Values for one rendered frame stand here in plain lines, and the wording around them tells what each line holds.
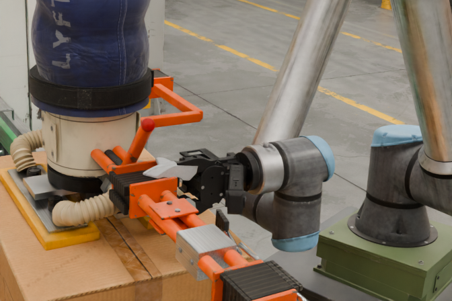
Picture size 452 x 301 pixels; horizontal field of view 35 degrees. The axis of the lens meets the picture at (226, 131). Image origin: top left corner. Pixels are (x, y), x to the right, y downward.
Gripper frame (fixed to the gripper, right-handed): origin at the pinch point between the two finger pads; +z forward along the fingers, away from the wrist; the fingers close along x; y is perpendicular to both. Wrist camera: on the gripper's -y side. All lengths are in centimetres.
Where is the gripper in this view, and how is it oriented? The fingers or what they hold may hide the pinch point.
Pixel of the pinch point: (151, 195)
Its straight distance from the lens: 116.1
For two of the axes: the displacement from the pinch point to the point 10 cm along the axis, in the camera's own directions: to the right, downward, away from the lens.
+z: -8.6, 1.3, -5.0
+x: 0.6, -9.4, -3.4
